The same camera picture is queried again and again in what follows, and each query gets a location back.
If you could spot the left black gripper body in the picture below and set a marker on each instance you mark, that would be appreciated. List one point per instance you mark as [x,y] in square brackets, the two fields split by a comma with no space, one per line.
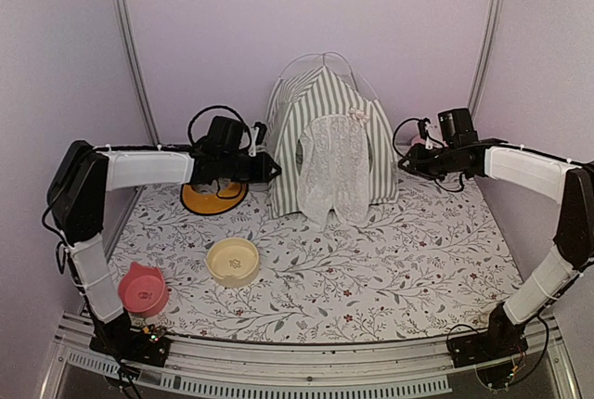
[233,169]

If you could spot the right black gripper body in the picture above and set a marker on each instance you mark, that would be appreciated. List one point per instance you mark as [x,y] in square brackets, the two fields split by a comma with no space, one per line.
[445,162]

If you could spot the cream pet bowl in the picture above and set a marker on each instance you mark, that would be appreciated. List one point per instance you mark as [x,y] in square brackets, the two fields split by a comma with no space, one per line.
[233,262]

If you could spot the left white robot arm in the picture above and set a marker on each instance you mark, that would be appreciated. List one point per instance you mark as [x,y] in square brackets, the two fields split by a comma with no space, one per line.
[75,200]

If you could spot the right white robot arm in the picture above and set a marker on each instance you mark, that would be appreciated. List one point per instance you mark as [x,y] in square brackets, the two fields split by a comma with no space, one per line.
[566,182]

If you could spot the red cat-ear pet bowl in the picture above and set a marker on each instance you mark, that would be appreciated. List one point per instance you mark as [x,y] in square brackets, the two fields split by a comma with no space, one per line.
[143,290]

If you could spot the pink plate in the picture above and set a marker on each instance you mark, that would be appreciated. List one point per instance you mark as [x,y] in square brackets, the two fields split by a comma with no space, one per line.
[418,140]

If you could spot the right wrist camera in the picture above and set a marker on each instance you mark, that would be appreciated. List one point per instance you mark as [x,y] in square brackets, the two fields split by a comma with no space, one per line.
[424,134]

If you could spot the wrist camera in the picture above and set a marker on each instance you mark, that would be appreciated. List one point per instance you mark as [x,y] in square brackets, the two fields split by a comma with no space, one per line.
[257,136]
[424,134]

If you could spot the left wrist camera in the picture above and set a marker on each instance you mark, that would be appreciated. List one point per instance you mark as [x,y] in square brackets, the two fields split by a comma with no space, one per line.
[257,136]

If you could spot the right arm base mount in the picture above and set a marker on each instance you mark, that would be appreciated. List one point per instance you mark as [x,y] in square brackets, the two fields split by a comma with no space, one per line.
[485,346]

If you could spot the right aluminium frame post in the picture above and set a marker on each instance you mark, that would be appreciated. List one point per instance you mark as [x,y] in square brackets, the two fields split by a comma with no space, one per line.
[493,16]

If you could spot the aluminium frame post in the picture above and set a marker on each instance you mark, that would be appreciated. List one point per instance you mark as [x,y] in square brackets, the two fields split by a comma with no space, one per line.
[493,16]
[129,45]

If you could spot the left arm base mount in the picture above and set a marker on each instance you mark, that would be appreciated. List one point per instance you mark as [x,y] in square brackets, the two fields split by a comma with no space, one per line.
[127,344]

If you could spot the front aluminium rail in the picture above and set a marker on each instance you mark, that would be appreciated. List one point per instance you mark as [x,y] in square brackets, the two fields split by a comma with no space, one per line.
[208,368]

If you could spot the left aluminium frame post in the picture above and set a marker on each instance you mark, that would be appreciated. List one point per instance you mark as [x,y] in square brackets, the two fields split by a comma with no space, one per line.
[129,45]

